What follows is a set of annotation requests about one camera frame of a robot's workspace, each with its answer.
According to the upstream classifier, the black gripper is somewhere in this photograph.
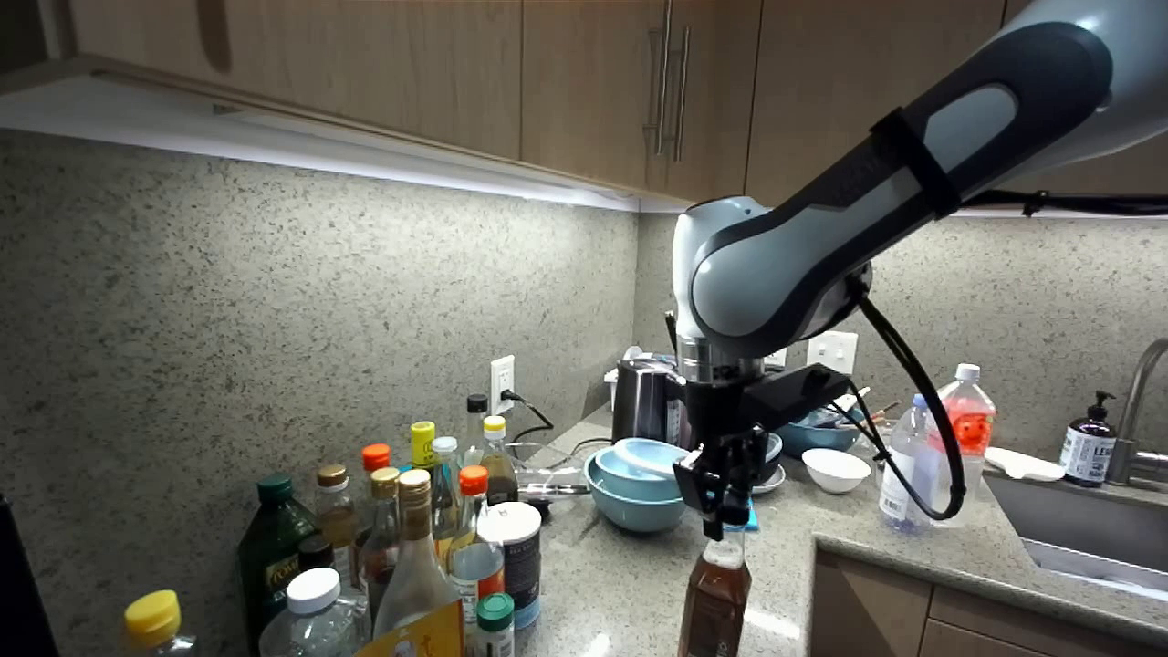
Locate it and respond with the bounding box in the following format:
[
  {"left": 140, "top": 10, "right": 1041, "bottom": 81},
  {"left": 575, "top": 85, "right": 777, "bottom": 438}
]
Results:
[{"left": 673, "top": 376, "right": 772, "bottom": 547}]

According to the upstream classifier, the brown sauce bottle black cap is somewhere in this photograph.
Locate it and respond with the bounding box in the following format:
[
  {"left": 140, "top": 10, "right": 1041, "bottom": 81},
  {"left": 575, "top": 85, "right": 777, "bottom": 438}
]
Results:
[{"left": 676, "top": 529, "right": 754, "bottom": 657}]

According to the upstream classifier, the blue cap water bottle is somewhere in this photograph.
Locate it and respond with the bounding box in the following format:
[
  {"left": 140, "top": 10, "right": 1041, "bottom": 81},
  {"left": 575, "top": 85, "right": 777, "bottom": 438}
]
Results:
[{"left": 875, "top": 391, "right": 949, "bottom": 534}]

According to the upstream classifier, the white cap dark bottle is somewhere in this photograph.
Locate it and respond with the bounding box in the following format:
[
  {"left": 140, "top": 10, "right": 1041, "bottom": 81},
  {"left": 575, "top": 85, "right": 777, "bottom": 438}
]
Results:
[{"left": 474, "top": 411, "right": 522, "bottom": 506}]

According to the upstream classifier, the orange cap bottle orange label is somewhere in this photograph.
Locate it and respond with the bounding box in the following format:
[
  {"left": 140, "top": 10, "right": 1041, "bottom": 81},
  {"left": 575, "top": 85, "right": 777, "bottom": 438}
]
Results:
[{"left": 444, "top": 465, "right": 506, "bottom": 613}]

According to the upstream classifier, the red juice bottle white cap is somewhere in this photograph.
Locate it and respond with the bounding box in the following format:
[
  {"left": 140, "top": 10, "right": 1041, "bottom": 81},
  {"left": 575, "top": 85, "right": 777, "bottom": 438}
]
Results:
[{"left": 935, "top": 363, "right": 999, "bottom": 465}]

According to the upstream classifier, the yellow cap condiment bottle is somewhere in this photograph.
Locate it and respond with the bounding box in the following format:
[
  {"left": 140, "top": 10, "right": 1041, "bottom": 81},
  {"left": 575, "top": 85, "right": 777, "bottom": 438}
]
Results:
[{"left": 406, "top": 420, "right": 440, "bottom": 488}]

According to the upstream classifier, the tall glass bottle gold cap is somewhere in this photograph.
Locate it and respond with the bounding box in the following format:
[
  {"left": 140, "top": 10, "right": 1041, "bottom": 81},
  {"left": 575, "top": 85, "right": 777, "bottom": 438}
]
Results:
[{"left": 371, "top": 467, "right": 462, "bottom": 644}]

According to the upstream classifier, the gold cap dark bottle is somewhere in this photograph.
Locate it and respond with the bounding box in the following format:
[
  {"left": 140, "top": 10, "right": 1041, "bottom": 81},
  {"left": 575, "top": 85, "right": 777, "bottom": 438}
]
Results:
[{"left": 356, "top": 465, "right": 406, "bottom": 613}]

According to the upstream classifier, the dark soap dispenser bottle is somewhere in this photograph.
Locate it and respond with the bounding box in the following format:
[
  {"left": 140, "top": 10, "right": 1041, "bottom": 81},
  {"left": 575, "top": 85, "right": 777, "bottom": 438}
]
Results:
[{"left": 1055, "top": 387, "right": 1120, "bottom": 492}]

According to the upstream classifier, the white cap clear bottle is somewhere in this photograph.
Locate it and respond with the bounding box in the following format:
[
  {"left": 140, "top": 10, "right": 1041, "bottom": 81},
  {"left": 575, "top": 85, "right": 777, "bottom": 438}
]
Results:
[{"left": 254, "top": 565, "right": 371, "bottom": 657}]

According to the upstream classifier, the green oil bottle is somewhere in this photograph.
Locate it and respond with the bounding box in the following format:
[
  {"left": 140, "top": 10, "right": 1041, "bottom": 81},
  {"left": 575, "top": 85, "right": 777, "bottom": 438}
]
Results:
[{"left": 232, "top": 471, "right": 325, "bottom": 657}]

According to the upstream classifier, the yellow cap plastic bottle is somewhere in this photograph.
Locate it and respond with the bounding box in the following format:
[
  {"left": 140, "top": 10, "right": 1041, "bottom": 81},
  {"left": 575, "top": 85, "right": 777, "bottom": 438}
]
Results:
[{"left": 120, "top": 587, "right": 199, "bottom": 657}]

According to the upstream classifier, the large blue bowl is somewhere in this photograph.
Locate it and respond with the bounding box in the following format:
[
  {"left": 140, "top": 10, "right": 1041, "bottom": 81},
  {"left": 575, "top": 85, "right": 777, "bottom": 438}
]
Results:
[{"left": 580, "top": 441, "right": 695, "bottom": 540}]

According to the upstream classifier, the dark blue basin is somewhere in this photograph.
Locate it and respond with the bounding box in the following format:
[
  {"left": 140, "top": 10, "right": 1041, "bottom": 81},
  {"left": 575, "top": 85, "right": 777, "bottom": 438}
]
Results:
[{"left": 777, "top": 411, "right": 866, "bottom": 465}]

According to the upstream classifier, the black steel electric kettle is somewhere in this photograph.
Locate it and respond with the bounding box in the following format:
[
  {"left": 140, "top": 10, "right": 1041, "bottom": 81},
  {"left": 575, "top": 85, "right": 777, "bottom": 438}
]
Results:
[{"left": 607, "top": 348, "right": 695, "bottom": 450}]

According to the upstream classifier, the small white bowl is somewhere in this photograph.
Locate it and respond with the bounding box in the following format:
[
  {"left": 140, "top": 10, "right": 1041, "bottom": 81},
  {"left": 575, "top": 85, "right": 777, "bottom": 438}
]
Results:
[{"left": 799, "top": 444, "right": 875, "bottom": 498}]

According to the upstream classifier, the white canister dark label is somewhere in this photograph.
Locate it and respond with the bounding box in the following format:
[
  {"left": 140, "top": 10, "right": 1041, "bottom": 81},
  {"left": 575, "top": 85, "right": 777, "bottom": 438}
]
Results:
[{"left": 474, "top": 499, "right": 546, "bottom": 630}]

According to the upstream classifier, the wooden lower cabinet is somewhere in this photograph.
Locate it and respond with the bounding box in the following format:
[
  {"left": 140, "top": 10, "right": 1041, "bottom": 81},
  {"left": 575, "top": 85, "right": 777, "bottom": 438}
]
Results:
[{"left": 802, "top": 536, "right": 1168, "bottom": 657}]

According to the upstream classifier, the small green cap jar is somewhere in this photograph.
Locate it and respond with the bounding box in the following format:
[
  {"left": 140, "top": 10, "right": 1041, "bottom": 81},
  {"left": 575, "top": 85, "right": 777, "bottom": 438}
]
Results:
[{"left": 472, "top": 590, "right": 522, "bottom": 657}]

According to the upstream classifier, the white cloth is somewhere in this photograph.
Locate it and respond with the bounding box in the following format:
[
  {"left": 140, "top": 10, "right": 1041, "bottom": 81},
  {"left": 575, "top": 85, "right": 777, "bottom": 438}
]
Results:
[{"left": 983, "top": 441, "right": 1074, "bottom": 488}]

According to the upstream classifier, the steel sink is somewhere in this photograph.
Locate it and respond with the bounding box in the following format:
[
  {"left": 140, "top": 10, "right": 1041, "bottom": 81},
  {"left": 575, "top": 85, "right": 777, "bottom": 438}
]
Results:
[{"left": 983, "top": 471, "right": 1168, "bottom": 602}]

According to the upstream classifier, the wooden upper cabinet door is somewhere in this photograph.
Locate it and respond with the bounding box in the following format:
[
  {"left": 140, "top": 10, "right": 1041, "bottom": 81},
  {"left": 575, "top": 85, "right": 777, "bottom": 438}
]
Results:
[
  {"left": 663, "top": 0, "right": 765, "bottom": 203},
  {"left": 517, "top": 0, "right": 673, "bottom": 197},
  {"left": 66, "top": 0, "right": 524, "bottom": 166}
]

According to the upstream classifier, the metal faucet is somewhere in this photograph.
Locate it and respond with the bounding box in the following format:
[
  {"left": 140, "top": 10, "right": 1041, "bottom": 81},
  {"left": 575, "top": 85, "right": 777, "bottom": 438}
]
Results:
[{"left": 1113, "top": 336, "right": 1168, "bottom": 487}]

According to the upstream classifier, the under-cabinet light strip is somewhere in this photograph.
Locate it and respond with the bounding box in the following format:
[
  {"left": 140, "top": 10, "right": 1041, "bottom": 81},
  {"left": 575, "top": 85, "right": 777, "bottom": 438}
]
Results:
[
  {"left": 961, "top": 203, "right": 1168, "bottom": 228},
  {"left": 0, "top": 73, "right": 685, "bottom": 220}
]

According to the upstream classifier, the wooden side cabinet door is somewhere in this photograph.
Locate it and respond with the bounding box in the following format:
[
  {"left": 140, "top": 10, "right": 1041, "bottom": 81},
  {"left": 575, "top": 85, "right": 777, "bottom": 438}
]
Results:
[{"left": 742, "top": 0, "right": 1168, "bottom": 216}]

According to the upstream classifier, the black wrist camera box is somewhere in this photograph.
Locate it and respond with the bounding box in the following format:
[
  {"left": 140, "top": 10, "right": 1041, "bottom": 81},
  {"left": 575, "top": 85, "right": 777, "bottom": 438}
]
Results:
[{"left": 738, "top": 363, "right": 858, "bottom": 430}]

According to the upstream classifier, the black power cord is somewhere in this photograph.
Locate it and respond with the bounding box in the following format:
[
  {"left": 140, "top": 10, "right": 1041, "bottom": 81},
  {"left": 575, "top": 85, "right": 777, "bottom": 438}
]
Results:
[{"left": 506, "top": 387, "right": 560, "bottom": 444}]

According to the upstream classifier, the white wall outlet with plug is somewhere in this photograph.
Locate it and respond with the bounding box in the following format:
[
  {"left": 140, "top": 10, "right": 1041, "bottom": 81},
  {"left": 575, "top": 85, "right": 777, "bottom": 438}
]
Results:
[{"left": 487, "top": 351, "right": 522, "bottom": 411}]

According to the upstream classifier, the metal cabinet handle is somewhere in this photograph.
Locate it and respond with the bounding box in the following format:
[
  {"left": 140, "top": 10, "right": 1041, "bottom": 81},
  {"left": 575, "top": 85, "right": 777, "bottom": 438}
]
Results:
[
  {"left": 646, "top": 22, "right": 676, "bottom": 161},
  {"left": 668, "top": 22, "right": 695, "bottom": 161}
]

